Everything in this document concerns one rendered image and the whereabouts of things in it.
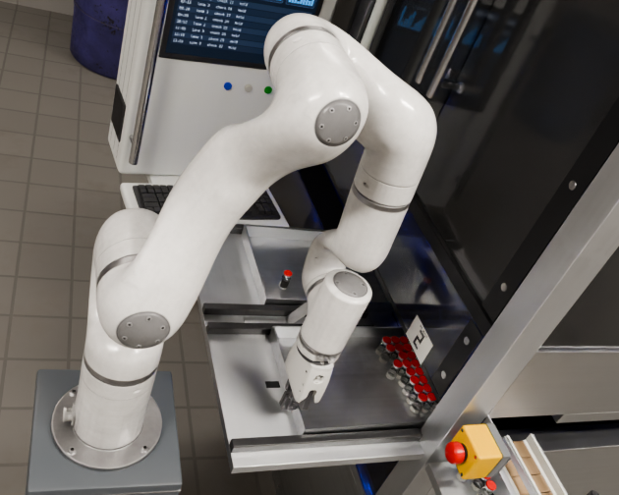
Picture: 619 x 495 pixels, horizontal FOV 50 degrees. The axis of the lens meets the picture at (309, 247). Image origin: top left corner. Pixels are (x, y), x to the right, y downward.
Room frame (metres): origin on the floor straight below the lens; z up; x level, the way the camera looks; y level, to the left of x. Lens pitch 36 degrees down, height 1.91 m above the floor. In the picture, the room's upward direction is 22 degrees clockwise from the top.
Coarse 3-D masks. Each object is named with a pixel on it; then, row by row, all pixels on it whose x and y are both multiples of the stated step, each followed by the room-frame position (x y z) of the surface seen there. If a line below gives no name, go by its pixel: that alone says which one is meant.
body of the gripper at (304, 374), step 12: (288, 360) 0.88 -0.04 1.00; (300, 360) 0.84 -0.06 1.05; (288, 372) 0.86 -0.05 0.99; (300, 372) 0.83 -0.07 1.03; (312, 372) 0.82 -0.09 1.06; (324, 372) 0.82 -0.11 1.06; (300, 384) 0.82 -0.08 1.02; (312, 384) 0.82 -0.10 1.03; (324, 384) 0.83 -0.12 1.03; (300, 396) 0.81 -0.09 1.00; (312, 396) 0.84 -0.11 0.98
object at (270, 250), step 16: (256, 240) 1.34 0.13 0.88; (272, 240) 1.37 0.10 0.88; (288, 240) 1.39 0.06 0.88; (304, 240) 1.42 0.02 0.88; (256, 256) 1.28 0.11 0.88; (272, 256) 1.30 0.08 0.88; (288, 256) 1.33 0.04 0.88; (304, 256) 1.35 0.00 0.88; (256, 272) 1.19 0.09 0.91; (272, 272) 1.25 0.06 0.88; (368, 272) 1.40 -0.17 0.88; (256, 288) 1.17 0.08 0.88; (272, 288) 1.19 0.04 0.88; (288, 288) 1.21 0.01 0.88; (288, 304) 1.14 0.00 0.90; (368, 304) 1.24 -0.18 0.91; (384, 304) 1.26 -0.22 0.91
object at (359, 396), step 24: (288, 336) 1.06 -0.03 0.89; (360, 336) 1.15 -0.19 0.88; (336, 360) 1.05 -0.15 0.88; (360, 360) 1.08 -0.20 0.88; (336, 384) 0.98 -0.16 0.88; (360, 384) 1.01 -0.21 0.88; (384, 384) 1.04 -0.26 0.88; (312, 408) 0.90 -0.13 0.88; (336, 408) 0.92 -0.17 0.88; (360, 408) 0.95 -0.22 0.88; (384, 408) 0.97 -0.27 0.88; (408, 408) 1.00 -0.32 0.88; (312, 432) 0.82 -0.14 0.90; (336, 432) 0.85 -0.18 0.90
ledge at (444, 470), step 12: (432, 468) 0.87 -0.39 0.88; (444, 468) 0.88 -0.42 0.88; (456, 468) 0.89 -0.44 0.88; (432, 480) 0.85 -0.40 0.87; (444, 480) 0.86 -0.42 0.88; (456, 480) 0.87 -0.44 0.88; (468, 480) 0.88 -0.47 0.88; (444, 492) 0.83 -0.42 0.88; (456, 492) 0.84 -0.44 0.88; (468, 492) 0.85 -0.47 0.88
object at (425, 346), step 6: (414, 324) 1.09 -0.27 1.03; (420, 324) 1.07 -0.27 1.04; (408, 330) 1.09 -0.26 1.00; (414, 330) 1.08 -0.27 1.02; (408, 336) 1.08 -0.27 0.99; (414, 336) 1.07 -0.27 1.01; (420, 336) 1.06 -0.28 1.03; (426, 336) 1.04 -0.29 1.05; (426, 342) 1.04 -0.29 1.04; (414, 348) 1.05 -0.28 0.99; (420, 348) 1.04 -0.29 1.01; (426, 348) 1.03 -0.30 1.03; (420, 354) 1.03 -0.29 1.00; (426, 354) 1.02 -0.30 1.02; (420, 360) 1.03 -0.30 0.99
